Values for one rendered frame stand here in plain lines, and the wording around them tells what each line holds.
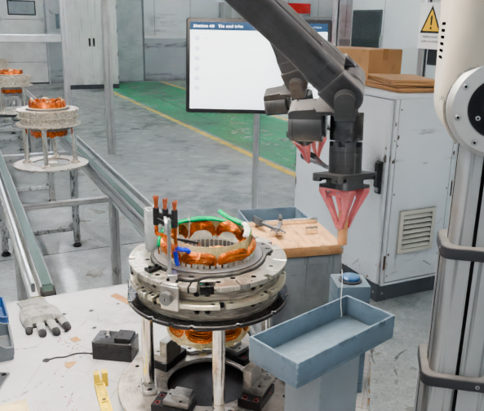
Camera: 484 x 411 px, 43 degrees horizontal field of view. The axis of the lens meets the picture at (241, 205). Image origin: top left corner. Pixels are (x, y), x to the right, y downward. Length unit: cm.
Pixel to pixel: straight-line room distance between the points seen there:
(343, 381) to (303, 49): 55
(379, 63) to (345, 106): 290
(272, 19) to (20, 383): 96
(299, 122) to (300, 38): 15
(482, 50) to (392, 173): 244
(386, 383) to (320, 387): 190
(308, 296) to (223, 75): 105
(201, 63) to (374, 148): 150
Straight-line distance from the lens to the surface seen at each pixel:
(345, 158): 104
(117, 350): 149
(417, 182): 356
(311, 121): 104
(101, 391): 139
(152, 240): 126
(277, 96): 159
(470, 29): 101
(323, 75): 98
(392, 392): 288
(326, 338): 110
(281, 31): 97
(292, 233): 147
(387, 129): 338
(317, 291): 145
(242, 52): 224
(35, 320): 170
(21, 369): 153
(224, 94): 224
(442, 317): 120
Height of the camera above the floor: 155
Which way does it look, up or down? 17 degrees down
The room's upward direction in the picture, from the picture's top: 1 degrees clockwise
